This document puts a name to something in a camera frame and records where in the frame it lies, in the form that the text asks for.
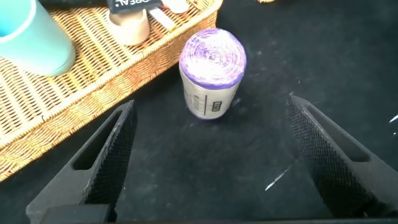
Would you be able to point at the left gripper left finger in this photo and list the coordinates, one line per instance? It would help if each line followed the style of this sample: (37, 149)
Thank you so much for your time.
(93, 180)

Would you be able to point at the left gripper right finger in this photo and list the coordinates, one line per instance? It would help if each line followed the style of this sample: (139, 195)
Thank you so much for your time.
(342, 180)

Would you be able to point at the teal mug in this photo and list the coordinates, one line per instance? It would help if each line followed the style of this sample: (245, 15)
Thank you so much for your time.
(37, 46)

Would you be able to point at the purple bag roll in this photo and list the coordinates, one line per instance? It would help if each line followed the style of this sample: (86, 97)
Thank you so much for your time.
(211, 62)

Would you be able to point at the black tablecloth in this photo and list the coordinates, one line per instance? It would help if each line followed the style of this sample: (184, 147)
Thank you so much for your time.
(326, 62)

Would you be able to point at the small beige cup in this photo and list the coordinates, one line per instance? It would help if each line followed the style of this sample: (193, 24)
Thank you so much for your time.
(130, 29)

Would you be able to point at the white stick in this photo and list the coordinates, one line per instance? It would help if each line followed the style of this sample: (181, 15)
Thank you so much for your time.
(163, 20)

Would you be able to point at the pink and white bottle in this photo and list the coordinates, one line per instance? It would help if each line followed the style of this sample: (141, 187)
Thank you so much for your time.
(177, 4)

